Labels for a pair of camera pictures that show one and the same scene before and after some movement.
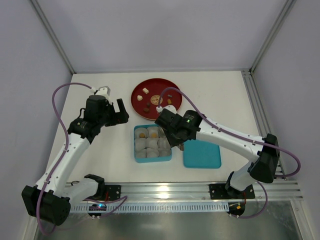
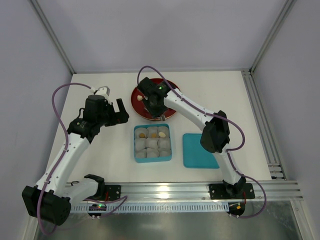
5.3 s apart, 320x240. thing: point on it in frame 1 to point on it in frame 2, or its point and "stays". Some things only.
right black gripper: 173,138 to 158,112
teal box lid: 201,154 stays
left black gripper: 116,116 stays
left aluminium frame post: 53,35 stays
